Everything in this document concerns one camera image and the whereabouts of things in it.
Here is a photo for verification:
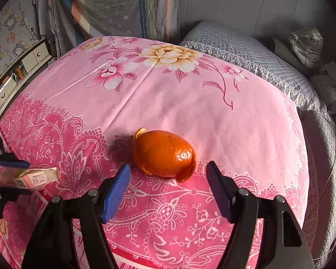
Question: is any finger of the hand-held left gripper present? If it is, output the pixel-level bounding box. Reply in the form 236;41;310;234
0;132;30;169
0;186;33;219

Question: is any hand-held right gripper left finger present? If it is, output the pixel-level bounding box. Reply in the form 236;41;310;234
21;164;132;269

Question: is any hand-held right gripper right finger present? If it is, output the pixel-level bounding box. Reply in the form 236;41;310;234
206;161;315;269

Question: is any green and white tissue pack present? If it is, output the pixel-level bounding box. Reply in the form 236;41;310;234
0;167;58;191

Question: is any orange fruit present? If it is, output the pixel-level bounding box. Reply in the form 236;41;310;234
133;127;197;183

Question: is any pink floral blanket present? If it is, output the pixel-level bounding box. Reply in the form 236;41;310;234
0;36;311;269

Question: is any white cabinet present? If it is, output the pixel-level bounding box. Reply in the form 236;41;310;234
0;38;56;129

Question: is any cartoon print cloth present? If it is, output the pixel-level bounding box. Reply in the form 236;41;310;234
0;0;45;76

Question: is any grey frilled cushion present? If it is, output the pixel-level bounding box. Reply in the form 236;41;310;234
311;62;336;113

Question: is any grey bolster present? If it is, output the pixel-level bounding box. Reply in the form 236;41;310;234
270;36;311;75

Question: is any white tiger plush toy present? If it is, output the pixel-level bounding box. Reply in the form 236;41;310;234
289;26;324;68

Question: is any grey patterned hanging cloth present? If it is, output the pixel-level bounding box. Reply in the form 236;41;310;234
35;0;181;62

